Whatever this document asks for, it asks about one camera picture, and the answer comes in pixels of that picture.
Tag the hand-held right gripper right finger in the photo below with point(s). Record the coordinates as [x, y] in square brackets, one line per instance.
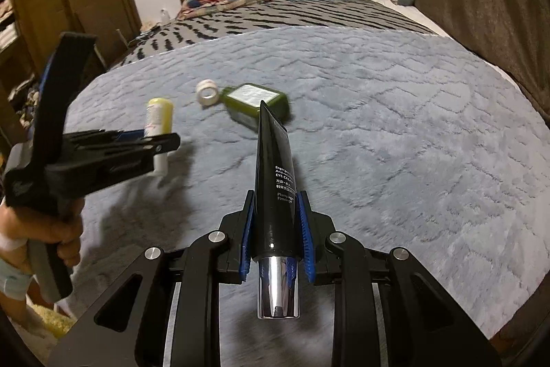
[307, 246]

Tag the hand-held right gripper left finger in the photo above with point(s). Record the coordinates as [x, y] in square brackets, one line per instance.
[245, 246]

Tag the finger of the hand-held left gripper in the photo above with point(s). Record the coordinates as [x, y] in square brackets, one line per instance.
[71, 74]
[129, 152]

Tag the yellow and white tube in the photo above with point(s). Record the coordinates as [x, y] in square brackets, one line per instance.
[159, 113]

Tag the black tube with silver cap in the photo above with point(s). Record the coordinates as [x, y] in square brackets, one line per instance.
[275, 178]

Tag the person's left hand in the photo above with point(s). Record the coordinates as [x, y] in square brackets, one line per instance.
[43, 227]

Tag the pile of dark patterned clothes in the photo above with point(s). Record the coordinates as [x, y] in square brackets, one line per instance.
[25, 100]

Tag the stack of folded clothes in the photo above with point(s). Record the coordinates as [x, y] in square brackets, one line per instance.
[8, 31]

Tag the white tape roll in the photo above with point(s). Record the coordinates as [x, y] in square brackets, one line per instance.
[207, 92]

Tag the small white bottle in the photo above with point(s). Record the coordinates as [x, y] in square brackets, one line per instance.
[164, 16]

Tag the large green bottle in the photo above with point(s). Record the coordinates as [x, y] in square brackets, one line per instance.
[253, 104]

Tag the grey fleece blanket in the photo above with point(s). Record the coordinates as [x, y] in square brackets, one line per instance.
[408, 156]

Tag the grey black striped blanket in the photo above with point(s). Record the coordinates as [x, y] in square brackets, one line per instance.
[300, 18]

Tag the white bed sheet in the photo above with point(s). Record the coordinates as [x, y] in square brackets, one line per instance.
[417, 14]

